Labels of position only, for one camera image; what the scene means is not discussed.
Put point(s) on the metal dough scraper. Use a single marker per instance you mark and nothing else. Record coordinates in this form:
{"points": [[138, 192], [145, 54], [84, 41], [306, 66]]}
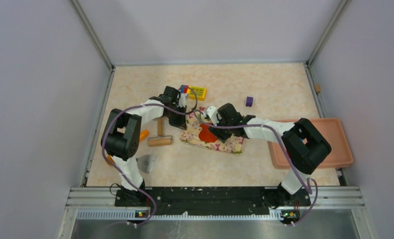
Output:
{"points": [[146, 163]]}

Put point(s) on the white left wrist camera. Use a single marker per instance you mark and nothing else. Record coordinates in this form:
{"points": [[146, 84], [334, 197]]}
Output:
{"points": [[183, 100]]}

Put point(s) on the small wooden piece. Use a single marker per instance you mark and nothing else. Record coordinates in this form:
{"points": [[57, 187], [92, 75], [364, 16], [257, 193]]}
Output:
{"points": [[317, 88]]}

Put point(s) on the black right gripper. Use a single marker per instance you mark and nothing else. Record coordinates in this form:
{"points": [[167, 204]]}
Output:
{"points": [[221, 132]]}

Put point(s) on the colourful toy brick block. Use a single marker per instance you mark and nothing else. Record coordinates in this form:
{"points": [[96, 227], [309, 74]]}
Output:
{"points": [[194, 92]]}

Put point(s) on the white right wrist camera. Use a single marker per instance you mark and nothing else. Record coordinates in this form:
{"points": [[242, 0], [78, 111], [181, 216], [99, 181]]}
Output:
{"points": [[211, 114]]}

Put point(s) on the floral cutting board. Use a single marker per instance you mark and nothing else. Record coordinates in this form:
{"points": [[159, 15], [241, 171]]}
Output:
{"points": [[234, 145]]}

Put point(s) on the pink plastic tray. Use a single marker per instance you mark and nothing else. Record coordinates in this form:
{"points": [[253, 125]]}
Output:
{"points": [[332, 130]]}

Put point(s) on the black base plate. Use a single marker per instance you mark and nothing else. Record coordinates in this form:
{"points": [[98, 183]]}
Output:
{"points": [[209, 201]]}

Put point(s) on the red dough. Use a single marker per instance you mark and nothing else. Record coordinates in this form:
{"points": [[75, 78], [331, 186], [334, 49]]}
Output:
{"points": [[206, 136]]}

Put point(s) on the orange plastic knife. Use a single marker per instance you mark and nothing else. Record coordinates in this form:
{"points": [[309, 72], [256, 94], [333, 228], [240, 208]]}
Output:
{"points": [[143, 135]]}

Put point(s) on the wooden dough roller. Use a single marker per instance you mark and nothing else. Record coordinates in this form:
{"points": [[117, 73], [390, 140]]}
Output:
{"points": [[160, 139]]}

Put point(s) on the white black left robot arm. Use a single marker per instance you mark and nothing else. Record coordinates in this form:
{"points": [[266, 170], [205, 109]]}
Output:
{"points": [[121, 136]]}

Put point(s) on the metal ring cutter purple handle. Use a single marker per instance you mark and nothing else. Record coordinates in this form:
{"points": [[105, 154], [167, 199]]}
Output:
{"points": [[249, 101]]}

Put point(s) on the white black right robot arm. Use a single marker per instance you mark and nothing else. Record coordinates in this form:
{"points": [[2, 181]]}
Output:
{"points": [[304, 147]]}

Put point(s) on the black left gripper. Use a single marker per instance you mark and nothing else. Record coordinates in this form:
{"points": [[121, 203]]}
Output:
{"points": [[177, 118]]}

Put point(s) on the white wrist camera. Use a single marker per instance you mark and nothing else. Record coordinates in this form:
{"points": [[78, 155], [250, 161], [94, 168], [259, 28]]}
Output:
{"points": [[183, 100], [211, 114]]}

